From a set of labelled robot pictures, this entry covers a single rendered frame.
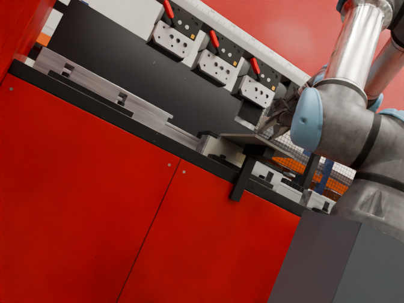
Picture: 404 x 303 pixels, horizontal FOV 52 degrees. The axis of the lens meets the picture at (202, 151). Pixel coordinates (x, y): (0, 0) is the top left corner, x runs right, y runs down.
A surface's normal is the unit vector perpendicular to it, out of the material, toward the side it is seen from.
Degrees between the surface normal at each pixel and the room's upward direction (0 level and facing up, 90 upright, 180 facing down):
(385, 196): 72
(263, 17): 90
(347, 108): 66
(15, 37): 90
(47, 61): 90
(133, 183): 90
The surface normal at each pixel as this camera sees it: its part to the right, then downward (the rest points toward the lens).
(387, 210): 0.00, -0.47
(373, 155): -0.29, 0.37
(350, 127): -0.10, -0.11
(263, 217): 0.41, 0.05
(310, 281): -0.87, -0.42
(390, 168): -0.34, -0.28
